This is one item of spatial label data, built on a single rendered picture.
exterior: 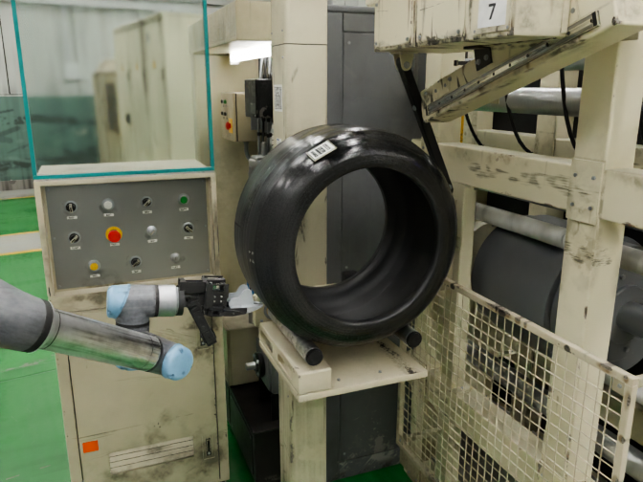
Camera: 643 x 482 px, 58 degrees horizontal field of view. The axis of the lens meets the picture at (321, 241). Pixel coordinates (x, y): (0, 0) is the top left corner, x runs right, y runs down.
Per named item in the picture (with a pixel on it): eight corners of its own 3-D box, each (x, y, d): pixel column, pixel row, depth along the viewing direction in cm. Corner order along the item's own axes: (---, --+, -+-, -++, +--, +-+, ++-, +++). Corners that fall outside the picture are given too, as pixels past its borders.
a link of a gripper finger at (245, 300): (268, 290, 143) (231, 291, 139) (265, 313, 144) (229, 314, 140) (264, 286, 145) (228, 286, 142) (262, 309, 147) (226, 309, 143)
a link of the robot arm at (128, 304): (105, 316, 136) (106, 280, 135) (154, 315, 140) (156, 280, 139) (106, 326, 129) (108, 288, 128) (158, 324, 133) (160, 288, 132)
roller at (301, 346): (278, 299, 175) (281, 313, 176) (264, 304, 173) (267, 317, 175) (321, 346, 143) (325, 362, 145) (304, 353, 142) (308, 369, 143)
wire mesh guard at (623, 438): (395, 443, 211) (402, 256, 193) (400, 442, 211) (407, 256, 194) (590, 664, 130) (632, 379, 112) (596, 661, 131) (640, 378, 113)
